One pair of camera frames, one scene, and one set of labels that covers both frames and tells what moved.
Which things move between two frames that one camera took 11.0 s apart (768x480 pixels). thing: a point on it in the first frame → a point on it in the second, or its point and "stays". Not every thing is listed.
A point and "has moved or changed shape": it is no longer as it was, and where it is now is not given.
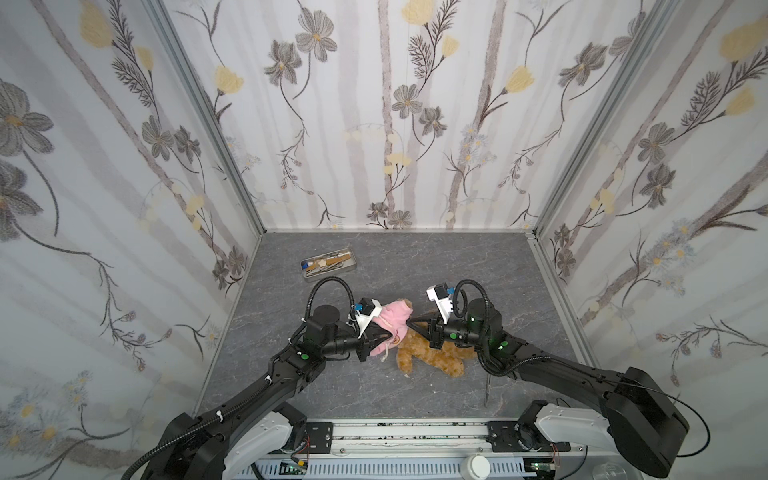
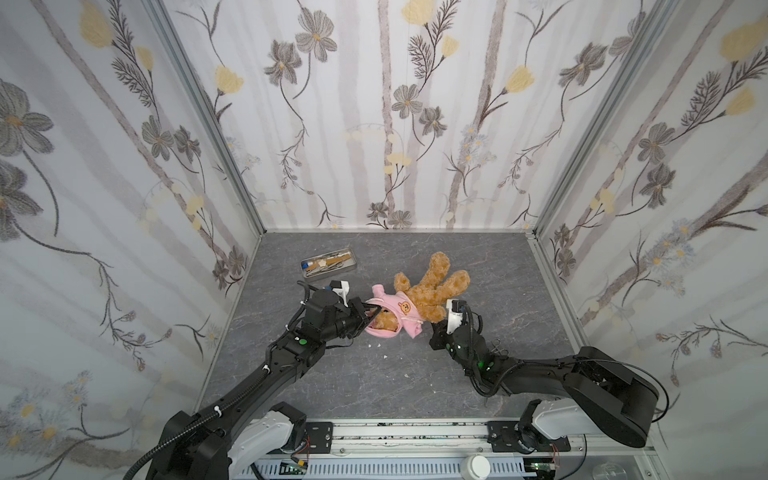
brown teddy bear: [447, 358] → [436, 288]
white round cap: [475, 467] stays
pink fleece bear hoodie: [393, 317] has moved or changed shape
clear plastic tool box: [329, 264] stays
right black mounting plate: [503, 437] stays
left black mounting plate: [319, 438] stays
